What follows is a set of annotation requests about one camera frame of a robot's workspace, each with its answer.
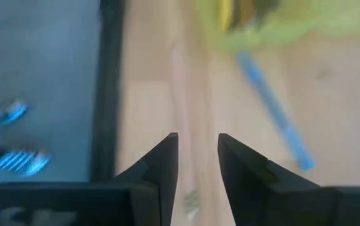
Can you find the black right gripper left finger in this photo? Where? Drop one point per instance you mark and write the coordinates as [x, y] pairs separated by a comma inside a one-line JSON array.
[[73, 204]]

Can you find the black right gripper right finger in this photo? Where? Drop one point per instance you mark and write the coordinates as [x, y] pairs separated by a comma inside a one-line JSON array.
[[277, 204]]

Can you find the black aluminium table frame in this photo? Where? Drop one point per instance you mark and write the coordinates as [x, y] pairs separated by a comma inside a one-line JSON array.
[[107, 94]]

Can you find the light blue marker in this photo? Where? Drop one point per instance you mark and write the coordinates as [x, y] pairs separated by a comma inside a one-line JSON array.
[[270, 103]]

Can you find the yellow highlighter with print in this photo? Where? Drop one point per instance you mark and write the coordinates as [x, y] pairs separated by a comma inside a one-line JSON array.
[[226, 14]]

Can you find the translucent yellow-green plastic supply box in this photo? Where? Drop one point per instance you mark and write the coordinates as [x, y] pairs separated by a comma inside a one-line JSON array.
[[292, 28]]

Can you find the blue lit computer vent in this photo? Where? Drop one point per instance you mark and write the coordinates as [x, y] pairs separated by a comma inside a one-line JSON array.
[[13, 111], [25, 161]]

